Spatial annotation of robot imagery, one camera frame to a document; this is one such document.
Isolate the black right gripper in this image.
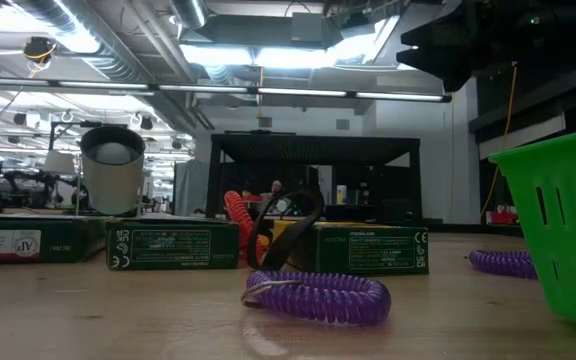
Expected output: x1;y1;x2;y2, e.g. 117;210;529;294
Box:
396;0;524;93

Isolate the black table frame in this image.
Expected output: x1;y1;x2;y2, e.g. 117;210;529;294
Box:
205;132;423;224

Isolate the Crayola crayon box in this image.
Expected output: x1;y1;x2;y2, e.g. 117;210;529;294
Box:
0;213;107;265
104;218;242;272
271;221;430;277

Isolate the purple coil wrist keychain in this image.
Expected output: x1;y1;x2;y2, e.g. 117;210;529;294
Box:
240;268;393;327
468;248;539;280

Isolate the black rubber band loop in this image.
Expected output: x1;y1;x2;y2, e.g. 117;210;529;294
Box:
246;186;326;271

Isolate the orange coil wrist keychain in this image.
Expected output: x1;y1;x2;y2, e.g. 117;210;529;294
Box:
223;189;269;266

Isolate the white cylindrical cup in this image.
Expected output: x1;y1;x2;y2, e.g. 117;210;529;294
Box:
75;124;147;217

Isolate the long LED light bar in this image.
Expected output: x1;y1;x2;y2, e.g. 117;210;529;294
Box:
0;75;453;104

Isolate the red box with white top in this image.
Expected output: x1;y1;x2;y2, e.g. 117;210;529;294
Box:
485;203;519;225

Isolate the person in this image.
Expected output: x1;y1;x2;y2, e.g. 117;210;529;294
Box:
260;179;289;202

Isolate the white lampshade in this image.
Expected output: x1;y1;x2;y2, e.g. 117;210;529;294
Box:
42;149;77;176

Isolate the black round ceiling fixture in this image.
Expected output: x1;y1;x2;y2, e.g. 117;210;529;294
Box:
21;35;59;65

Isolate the yellow extension cable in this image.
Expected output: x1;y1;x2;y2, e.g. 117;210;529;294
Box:
480;64;519;221

